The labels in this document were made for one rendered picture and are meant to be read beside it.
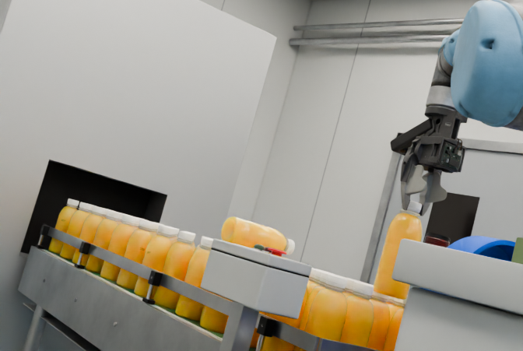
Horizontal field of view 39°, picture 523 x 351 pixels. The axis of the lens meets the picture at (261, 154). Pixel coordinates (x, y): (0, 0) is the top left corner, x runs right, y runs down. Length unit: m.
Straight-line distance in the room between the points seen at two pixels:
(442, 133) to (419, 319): 0.85
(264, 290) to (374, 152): 4.61
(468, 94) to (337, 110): 5.55
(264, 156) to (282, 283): 5.30
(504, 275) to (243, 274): 0.79
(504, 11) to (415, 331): 0.31
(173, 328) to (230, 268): 0.39
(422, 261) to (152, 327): 1.23
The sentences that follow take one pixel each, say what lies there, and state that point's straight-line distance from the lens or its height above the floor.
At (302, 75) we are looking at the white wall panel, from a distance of 6.69.
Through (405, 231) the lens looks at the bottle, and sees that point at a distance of 1.50.
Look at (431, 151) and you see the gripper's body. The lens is 1.49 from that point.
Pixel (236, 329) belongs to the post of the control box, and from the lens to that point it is 1.41.
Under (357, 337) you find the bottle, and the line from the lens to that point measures 1.45.
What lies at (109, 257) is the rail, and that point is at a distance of 2.21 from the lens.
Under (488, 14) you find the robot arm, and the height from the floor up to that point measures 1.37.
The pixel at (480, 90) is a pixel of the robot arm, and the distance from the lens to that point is 0.72.
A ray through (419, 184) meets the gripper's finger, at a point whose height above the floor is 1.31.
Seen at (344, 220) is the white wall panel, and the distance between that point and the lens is 5.90.
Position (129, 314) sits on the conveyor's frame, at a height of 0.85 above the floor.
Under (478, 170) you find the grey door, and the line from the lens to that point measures 5.29.
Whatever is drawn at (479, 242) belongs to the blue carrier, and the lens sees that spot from 1.34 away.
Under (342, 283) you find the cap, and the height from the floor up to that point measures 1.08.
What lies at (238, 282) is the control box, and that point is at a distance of 1.37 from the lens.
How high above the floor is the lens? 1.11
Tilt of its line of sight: 7 degrees up
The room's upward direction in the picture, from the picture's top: 16 degrees clockwise
